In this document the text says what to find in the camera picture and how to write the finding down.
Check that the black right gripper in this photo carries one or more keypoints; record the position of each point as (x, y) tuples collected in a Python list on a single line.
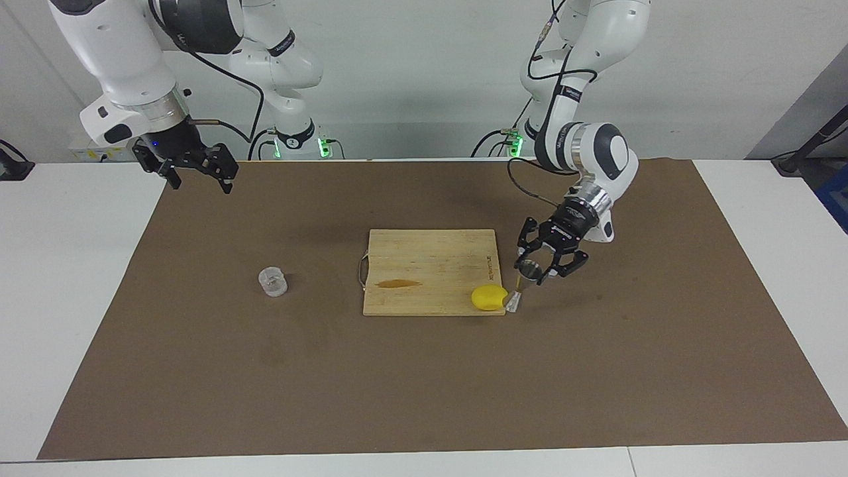
[(172, 146)]

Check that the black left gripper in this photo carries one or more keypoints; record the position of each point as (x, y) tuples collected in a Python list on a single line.
[(570, 228)]

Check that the steel double jigger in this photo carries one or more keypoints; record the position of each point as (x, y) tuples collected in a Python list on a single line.
[(528, 269)]

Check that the clear plastic cup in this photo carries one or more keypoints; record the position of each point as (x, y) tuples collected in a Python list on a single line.
[(272, 281)]

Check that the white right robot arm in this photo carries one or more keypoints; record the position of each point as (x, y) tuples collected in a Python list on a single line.
[(112, 59)]

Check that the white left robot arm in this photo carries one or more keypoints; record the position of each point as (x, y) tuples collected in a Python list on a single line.
[(609, 149)]

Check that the yellow lemon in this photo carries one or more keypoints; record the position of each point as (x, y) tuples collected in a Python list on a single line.
[(489, 298)]

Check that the wooden cutting board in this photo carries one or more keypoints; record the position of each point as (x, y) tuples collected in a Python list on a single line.
[(430, 265)]

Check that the brown table mat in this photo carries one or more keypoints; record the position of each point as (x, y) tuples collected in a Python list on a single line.
[(424, 384)]

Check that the black stand with pole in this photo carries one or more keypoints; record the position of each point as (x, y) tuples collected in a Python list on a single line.
[(792, 162)]

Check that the blue box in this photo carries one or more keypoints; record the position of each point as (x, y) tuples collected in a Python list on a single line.
[(836, 195)]

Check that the white wall socket box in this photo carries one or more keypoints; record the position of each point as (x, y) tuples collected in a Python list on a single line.
[(83, 154)]

